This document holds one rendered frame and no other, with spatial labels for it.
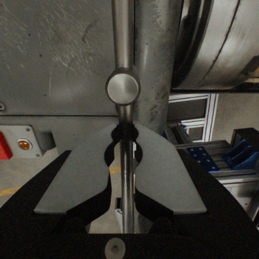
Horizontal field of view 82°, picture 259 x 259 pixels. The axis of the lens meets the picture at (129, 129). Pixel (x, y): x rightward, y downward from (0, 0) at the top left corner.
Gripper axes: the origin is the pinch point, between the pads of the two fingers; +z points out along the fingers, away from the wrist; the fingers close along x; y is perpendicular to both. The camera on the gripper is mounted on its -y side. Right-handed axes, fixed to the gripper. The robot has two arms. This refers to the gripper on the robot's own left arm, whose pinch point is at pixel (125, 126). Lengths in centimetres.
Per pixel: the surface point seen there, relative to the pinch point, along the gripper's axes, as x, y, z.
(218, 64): 15.3, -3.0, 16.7
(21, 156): -22.1, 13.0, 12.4
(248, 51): 19.0, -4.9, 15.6
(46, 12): -10.1, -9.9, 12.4
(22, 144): -20.6, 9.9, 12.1
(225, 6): 13.2, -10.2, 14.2
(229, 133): 113, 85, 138
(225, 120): 104, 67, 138
